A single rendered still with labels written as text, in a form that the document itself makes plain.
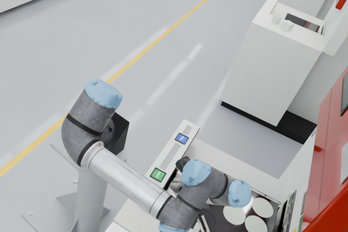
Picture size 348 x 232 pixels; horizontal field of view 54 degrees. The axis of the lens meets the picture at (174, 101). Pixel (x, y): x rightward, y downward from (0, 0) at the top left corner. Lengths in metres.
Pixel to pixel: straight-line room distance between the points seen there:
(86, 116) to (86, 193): 0.96
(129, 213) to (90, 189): 0.56
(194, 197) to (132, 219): 0.47
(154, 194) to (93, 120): 0.28
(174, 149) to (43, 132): 1.52
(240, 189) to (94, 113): 0.46
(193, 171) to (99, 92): 0.35
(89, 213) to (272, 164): 1.76
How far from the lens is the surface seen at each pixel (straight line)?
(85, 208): 2.04
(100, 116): 1.01
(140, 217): 1.35
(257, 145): 3.30
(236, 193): 0.95
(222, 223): 1.52
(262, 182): 1.85
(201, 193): 0.92
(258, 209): 1.63
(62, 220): 2.42
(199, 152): 1.83
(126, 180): 0.97
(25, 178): 2.63
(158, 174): 1.48
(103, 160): 0.99
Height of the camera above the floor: 2.12
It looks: 39 degrees down
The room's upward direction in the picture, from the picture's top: 18 degrees clockwise
